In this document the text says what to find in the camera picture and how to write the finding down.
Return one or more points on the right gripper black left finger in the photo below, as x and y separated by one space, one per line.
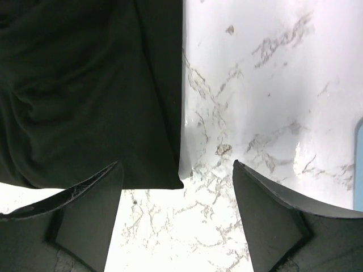
69 231

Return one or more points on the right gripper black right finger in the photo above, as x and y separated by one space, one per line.
288 231

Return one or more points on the light blue mat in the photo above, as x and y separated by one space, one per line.
357 191

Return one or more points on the black graphic t shirt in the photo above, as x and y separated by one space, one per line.
88 83

